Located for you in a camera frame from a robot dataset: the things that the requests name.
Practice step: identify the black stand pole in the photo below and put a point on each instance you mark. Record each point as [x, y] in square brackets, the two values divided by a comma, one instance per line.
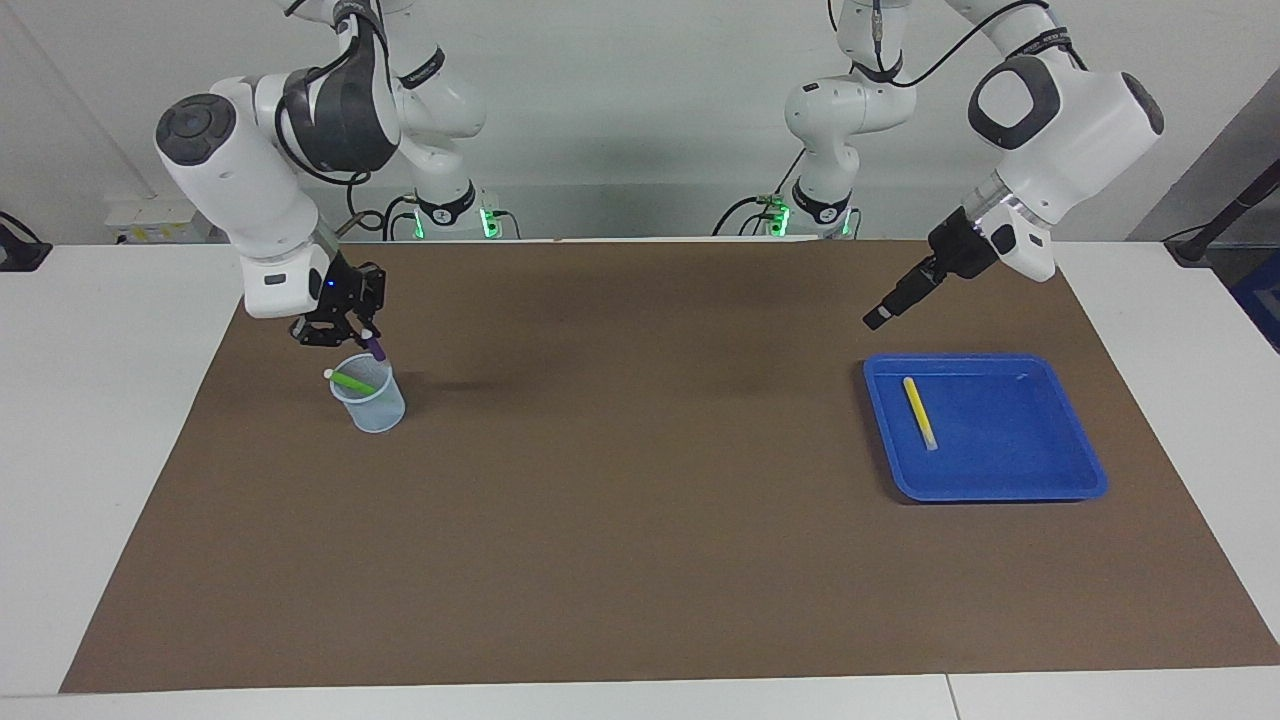
[1225, 215]

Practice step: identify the black clamp mount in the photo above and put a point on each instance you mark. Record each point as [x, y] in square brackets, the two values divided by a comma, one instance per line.
[20, 250]

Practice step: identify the green marker pen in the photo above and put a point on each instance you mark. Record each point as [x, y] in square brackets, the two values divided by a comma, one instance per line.
[350, 380]

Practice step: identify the blue plastic tray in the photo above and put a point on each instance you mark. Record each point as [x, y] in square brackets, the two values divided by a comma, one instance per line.
[1010, 440]

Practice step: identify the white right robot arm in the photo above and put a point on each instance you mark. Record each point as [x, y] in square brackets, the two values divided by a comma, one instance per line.
[240, 180]

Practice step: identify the blue box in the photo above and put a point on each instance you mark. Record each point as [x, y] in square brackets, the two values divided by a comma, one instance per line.
[1262, 300]

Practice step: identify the brown table mat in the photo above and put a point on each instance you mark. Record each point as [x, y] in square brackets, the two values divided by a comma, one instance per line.
[640, 520]

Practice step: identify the clear plastic cup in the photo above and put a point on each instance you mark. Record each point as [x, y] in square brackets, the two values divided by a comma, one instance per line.
[378, 412]

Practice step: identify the yellow marker pen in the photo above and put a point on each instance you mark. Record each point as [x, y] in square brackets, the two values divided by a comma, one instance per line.
[920, 412]

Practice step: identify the purple marker pen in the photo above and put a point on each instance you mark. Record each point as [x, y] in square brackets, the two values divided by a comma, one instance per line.
[378, 350]

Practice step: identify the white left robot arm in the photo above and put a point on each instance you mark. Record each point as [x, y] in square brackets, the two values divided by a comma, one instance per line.
[1070, 130]

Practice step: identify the white wall socket box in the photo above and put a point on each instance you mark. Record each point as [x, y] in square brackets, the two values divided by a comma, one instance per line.
[155, 220]

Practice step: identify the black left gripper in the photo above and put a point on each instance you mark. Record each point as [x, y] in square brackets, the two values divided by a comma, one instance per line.
[962, 248]

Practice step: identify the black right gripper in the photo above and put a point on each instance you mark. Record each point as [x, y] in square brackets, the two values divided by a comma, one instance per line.
[355, 295]

